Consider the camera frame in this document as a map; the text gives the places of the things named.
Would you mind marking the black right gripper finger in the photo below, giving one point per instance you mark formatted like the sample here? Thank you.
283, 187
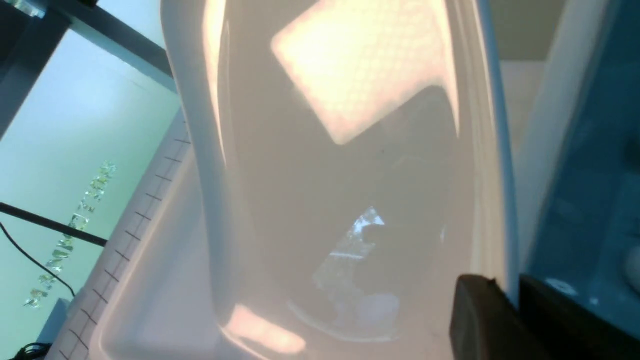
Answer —
546, 325

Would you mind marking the blue plastic bin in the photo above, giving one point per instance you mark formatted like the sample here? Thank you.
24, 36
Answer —
577, 166

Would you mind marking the large white plastic tub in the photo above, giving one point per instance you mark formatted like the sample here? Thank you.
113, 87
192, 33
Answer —
159, 307

